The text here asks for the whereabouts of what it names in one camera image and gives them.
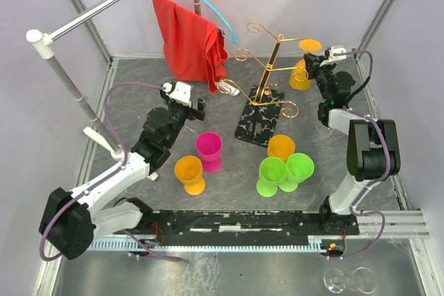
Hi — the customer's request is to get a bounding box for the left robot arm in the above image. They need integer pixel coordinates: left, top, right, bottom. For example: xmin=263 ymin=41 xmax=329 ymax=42
xmin=39 ymin=95 xmax=207 ymax=260

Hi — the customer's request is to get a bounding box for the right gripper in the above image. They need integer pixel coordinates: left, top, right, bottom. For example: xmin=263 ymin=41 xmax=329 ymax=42
xmin=302 ymin=53 xmax=334 ymax=102

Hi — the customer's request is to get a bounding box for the green wine glass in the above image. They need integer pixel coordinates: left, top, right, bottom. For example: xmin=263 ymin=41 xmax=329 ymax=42
xmin=256 ymin=157 xmax=287 ymax=198
xmin=278 ymin=153 xmax=315 ymax=192

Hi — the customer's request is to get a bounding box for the green wine glass right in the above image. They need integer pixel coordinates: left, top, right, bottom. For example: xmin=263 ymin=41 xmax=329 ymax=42
xmin=278 ymin=153 xmax=315 ymax=192

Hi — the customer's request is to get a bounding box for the red cloth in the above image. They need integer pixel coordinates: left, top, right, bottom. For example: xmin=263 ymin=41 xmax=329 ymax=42
xmin=152 ymin=0 xmax=228 ymax=93

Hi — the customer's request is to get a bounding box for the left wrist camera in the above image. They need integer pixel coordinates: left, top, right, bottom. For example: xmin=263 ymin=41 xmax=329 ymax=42
xmin=162 ymin=81 xmax=193 ymax=107

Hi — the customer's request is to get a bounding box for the clear wine glass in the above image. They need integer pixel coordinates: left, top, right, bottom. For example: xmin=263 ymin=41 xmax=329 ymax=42
xmin=323 ymin=267 xmax=376 ymax=295

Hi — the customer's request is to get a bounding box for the orange wine glass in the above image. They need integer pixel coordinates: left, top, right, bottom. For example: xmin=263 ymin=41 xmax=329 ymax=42
xmin=267 ymin=134 xmax=296 ymax=162
xmin=289 ymin=38 xmax=322 ymax=91
xmin=174 ymin=155 xmax=205 ymax=195

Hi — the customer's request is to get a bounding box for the gold wine glass rack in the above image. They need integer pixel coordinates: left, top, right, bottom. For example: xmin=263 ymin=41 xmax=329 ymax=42
xmin=217 ymin=21 xmax=322 ymax=147

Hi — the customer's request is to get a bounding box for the pink wine glass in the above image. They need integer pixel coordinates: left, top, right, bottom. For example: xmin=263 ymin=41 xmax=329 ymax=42
xmin=196 ymin=132 xmax=223 ymax=173

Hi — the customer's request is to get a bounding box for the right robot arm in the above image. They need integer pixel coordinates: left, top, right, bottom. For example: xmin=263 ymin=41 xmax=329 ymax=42
xmin=303 ymin=48 xmax=401 ymax=234

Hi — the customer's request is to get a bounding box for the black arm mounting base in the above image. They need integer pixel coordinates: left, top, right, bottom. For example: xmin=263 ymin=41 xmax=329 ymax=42
xmin=130 ymin=198 xmax=359 ymax=245

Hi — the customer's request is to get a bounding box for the white cable tray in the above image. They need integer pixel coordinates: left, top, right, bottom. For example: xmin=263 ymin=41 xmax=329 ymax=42
xmin=87 ymin=235 xmax=327 ymax=254

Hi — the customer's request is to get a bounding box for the green wine glass left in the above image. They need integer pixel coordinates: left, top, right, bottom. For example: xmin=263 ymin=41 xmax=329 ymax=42
xmin=256 ymin=157 xmax=287 ymax=198

